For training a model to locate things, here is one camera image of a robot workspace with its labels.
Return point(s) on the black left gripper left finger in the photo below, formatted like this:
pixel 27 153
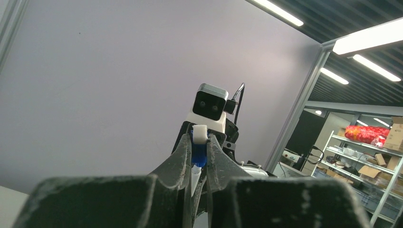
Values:
pixel 161 199

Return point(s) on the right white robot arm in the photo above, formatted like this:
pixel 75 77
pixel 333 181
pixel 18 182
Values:
pixel 252 168

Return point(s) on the metal storage shelf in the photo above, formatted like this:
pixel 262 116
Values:
pixel 366 153

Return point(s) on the white pen blue end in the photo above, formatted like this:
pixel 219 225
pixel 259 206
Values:
pixel 196 171

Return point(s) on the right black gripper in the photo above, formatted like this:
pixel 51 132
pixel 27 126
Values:
pixel 226 140

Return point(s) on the blue pen cap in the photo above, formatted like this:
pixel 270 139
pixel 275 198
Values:
pixel 199 147

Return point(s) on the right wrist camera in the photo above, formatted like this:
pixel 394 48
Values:
pixel 208 108

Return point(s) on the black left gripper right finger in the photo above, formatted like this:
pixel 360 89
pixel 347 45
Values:
pixel 238 200

